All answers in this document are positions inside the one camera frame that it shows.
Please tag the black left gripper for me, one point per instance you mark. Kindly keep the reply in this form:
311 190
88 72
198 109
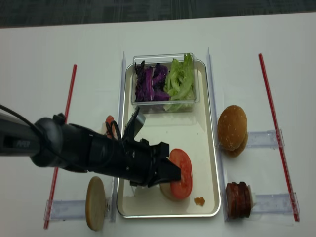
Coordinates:
140 163

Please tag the tomato slice front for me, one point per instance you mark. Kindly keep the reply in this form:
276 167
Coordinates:
181 189

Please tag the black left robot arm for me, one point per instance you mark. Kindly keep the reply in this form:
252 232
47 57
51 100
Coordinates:
50 142

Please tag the white pusher block tomato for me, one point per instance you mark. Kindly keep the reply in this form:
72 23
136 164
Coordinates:
103 129

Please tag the stack of meat patties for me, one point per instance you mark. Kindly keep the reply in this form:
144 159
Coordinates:
239 200

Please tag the green lettuce leaves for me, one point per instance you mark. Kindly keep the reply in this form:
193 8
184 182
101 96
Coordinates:
179 84

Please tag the white pusher block patties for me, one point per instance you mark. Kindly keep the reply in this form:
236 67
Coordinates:
252 197

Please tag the bottom bun slice on tray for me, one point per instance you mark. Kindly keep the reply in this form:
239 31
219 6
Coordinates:
166 191

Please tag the brown sauce crumb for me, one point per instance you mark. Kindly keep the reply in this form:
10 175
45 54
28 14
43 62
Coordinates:
200 201

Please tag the white metal tray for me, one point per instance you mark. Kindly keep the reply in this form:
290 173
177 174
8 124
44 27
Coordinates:
191 132

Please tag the bun top behind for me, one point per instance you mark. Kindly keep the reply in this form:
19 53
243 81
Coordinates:
235 153

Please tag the standing bun slice left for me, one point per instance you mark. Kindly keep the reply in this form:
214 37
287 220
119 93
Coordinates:
95 205

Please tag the clear plastic salad container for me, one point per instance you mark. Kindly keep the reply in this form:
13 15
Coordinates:
166 60

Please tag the purple cabbage leaves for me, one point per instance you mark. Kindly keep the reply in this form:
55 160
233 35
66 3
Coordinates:
150 82

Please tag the right lower clear pusher track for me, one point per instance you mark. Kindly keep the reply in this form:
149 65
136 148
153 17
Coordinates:
273 204

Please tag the clear pusher track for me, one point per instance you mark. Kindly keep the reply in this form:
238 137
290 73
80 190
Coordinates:
273 204
62 210
265 139

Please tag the right upper clear pusher track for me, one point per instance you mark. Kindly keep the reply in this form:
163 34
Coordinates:
265 139

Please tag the left lower clear pusher track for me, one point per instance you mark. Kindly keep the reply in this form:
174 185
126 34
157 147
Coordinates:
62 210

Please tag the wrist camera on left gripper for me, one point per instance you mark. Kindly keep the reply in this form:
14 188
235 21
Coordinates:
134 125

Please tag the left red rail strip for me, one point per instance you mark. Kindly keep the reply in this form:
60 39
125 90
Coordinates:
55 173

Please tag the red rail strip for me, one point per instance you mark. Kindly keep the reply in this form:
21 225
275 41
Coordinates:
295 206
55 173

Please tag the right red rail strip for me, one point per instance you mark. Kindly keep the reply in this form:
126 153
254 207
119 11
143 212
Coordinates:
295 206

